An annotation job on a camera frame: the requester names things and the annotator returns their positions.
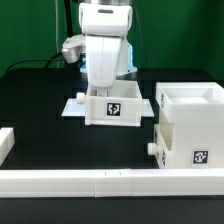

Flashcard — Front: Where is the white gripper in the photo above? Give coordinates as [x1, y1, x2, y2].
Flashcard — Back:
[86, 36, 122, 88]

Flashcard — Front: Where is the white drawer cabinet frame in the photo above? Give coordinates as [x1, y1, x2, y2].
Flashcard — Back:
[156, 82, 224, 169]

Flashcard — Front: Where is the black cable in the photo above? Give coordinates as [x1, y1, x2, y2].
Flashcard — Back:
[4, 53, 68, 78]

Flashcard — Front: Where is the white drawer box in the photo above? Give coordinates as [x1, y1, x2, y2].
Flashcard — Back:
[76, 80, 143, 127]
[147, 122, 173, 169]

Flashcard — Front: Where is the white front barrier rail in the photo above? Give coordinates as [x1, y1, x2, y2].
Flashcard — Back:
[0, 169, 224, 198]

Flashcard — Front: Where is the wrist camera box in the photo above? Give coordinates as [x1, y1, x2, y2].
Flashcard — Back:
[62, 34, 86, 63]

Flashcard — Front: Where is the white left barrier block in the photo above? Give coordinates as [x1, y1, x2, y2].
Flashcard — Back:
[0, 127, 15, 166]

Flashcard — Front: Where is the white drawer box front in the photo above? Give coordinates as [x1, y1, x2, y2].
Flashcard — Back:
[147, 122, 173, 169]

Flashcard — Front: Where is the white fiducial marker plate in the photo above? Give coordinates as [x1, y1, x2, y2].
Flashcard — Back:
[62, 98, 154, 117]

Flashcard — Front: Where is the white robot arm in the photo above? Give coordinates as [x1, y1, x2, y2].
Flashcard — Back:
[79, 1, 133, 89]

